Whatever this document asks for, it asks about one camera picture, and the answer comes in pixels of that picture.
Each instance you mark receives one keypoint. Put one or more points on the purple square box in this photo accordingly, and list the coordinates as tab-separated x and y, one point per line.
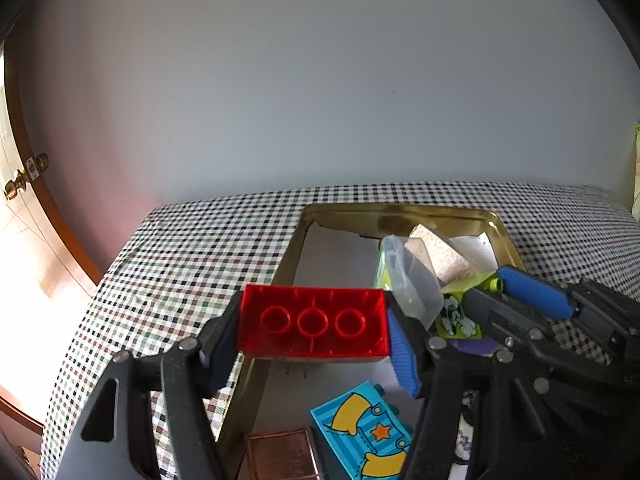
485	346

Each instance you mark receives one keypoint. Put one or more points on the checkered tablecloth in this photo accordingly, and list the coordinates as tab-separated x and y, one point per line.
184	262

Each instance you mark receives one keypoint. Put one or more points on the brass door knob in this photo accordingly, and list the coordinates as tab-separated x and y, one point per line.
34	168

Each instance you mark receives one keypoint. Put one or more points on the clear plastic yellow case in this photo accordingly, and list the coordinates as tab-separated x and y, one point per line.
405	269

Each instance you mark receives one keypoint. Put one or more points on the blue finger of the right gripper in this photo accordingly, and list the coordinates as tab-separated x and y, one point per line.
551	301

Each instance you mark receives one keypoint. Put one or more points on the cyan toy brick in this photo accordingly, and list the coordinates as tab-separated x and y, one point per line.
364	433

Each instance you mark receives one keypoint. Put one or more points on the red toy brick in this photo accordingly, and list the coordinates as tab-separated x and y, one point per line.
316	324

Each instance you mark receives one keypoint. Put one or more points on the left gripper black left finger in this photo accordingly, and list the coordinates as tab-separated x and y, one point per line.
114	438

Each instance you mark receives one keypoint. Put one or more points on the gold metal tin box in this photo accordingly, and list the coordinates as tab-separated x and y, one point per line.
370	221

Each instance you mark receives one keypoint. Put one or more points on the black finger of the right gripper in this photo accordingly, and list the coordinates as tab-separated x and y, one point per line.
505	319

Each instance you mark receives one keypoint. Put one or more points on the green yellow hanging cloth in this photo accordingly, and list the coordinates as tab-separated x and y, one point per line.
635	206

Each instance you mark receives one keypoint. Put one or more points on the lime green toy brick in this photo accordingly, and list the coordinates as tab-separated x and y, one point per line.
452	322

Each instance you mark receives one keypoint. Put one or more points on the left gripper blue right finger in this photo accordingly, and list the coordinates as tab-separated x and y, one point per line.
511	426

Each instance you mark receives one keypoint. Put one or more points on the white paper liner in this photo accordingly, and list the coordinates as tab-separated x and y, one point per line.
329	258

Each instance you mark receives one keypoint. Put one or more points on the wooden door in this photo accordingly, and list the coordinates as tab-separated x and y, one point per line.
40	252

